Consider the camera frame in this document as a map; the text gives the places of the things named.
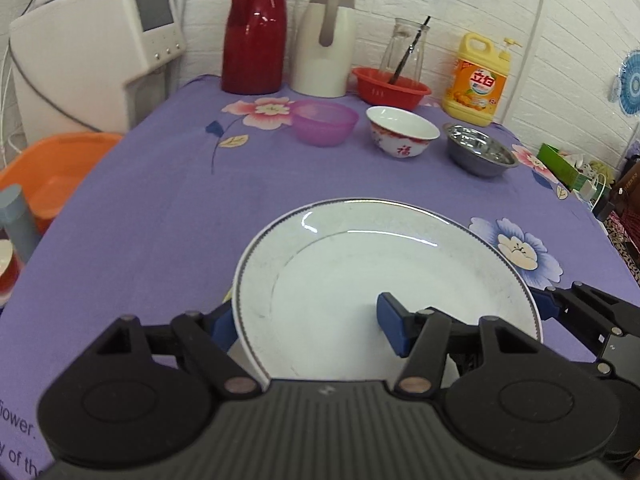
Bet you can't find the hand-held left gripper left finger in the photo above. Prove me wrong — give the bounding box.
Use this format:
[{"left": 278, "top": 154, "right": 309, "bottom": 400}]
[{"left": 94, "top": 301, "right": 262, "bottom": 397}]

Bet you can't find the white wall cable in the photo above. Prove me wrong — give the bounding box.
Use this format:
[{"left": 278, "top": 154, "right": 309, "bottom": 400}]
[{"left": 499, "top": 0, "right": 554, "bottom": 122}]

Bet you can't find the red plastic basket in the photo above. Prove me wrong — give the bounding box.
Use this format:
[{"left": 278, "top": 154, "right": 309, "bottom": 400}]
[{"left": 352, "top": 66, "right": 432, "bottom": 111}]

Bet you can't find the purple plastic bowl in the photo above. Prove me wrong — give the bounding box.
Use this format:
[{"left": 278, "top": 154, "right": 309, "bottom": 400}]
[{"left": 291, "top": 100, "right": 360, "bottom": 148}]

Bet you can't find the yellow detergent pump bottle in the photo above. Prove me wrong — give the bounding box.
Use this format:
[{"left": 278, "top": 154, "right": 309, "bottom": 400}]
[{"left": 442, "top": 32, "right": 524, "bottom": 128}]

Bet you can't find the blue paper wall decoration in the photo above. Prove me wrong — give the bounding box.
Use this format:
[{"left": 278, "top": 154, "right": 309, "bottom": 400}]
[{"left": 608, "top": 49, "right": 640, "bottom": 119}]

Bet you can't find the clear glass jar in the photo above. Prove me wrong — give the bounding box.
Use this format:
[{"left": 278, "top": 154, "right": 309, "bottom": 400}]
[{"left": 378, "top": 17, "right": 432, "bottom": 86}]

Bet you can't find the red thermos jug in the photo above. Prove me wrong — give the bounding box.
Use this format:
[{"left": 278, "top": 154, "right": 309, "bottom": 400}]
[{"left": 221, "top": 0, "right": 288, "bottom": 95}]

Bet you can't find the brown box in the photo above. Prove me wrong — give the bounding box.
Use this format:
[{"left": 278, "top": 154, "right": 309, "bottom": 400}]
[{"left": 612, "top": 155, "right": 640, "bottom": 212}]

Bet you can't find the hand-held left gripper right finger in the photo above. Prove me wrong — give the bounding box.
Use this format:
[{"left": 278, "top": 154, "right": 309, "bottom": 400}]
[{"left": 377, "top": 292, "right": 552, "bottom": 396}]

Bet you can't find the white plate with dark rim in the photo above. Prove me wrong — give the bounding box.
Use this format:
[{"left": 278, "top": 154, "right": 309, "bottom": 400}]
[{"left": 232, "top": 199, "right": 544, "bottom": 380}]

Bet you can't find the black straw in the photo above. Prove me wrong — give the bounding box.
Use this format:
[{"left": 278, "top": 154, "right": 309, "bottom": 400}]
[{"left": 388, "top": 15, "right": 432, "bottom": 86}]

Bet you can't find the white thermos jug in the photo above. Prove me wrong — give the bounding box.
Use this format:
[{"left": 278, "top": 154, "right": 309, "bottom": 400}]
[{"left": 291, "top": 0, "right": 357, "bottom": 99}]

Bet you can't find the patterned dark cloth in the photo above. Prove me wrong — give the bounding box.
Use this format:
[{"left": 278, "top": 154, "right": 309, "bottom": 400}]
[{"left": 604, "top": 211, "right": 640, "bottom": 282}]

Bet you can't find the white ceramic bowl red print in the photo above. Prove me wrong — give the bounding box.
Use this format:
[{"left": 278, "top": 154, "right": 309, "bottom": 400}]
[{"left": 366, "top": 105, "right": 441, "bottom": 160}]

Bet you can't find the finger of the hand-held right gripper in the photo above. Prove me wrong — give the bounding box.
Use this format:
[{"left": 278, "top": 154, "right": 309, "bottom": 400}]
[{"left": 529, "top": 282, "right": 640, "bottom": 361}]

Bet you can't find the stainless steel bowl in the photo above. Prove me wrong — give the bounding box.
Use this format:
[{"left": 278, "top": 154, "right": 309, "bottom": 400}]
[{"left": 443, "top": 123, "right": 520, "bottom": 178}]

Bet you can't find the white water dispenser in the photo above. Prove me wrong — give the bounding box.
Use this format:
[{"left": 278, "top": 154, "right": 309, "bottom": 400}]
[{"left": 9, "top": 0, "right": 189, "bottom": 147}]

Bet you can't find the green cardboard box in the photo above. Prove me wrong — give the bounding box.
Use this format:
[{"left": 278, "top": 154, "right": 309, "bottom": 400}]
[{"left": 537, "top": 143, "right": 594, "bottom": 191}]

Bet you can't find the red and white container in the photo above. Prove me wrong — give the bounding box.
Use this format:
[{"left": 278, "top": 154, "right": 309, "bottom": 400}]
[{"left": 0, "top": 239, "right": 24, "bottom": 307}]

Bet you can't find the orange plastic basin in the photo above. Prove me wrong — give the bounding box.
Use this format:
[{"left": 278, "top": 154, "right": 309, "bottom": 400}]
[{"left": 0, "top": 132, "right": 124, "bottom": 234}]

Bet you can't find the grey-blue cylinder cup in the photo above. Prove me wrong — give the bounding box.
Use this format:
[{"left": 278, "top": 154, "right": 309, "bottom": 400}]
[{"left": 0, "top": 184, "right": 44, "bottom": 262}]

